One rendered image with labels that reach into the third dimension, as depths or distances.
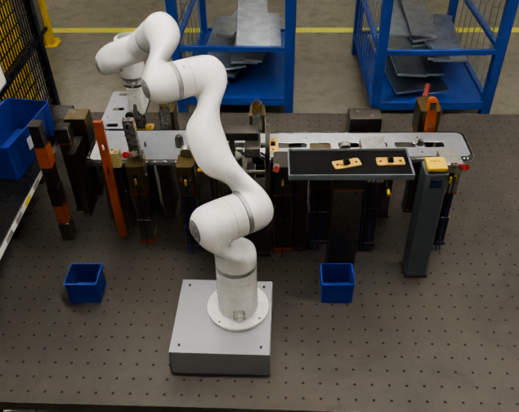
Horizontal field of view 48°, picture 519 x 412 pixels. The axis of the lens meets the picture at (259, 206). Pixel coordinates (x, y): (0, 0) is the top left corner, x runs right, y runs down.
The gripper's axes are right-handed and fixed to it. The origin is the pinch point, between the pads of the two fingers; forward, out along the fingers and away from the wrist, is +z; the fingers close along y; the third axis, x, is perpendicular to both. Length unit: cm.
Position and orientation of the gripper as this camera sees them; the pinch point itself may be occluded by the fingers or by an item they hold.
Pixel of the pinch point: (140, 121)
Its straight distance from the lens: 213.7
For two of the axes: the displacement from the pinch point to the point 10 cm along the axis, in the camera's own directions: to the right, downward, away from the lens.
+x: -10.0, 0.0, 0.3
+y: 0.2, -6.4, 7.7
